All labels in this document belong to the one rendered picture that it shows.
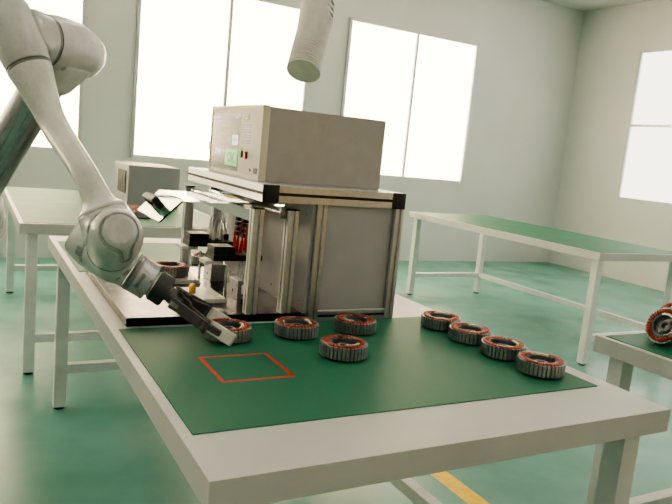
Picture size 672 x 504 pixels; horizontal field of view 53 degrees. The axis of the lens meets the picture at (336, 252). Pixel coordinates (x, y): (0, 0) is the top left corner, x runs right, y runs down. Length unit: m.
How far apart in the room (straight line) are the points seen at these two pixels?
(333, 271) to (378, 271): 0.15
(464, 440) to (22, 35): 1.28
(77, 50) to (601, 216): 7.83
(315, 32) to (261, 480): 2.53
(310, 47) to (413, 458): 2.36
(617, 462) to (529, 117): 7.68
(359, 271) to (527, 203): 7.36
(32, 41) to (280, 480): 1.14
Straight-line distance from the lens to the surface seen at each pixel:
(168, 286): 1.58
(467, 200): 8.51
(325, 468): 1.07
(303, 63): 3.18
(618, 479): 1.63
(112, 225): 1.38
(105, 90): 6.63
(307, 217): 1.83
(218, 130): 2.18
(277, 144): 1.86
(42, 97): 1.69
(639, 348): 2.11
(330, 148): 1.93
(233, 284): 1.97
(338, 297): 1.89
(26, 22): 1.75
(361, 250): 1.90
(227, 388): 1.32
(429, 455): 1.18
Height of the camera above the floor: 1.22
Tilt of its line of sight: 9 degrees down
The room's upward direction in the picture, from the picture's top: 6 degrees clockwise
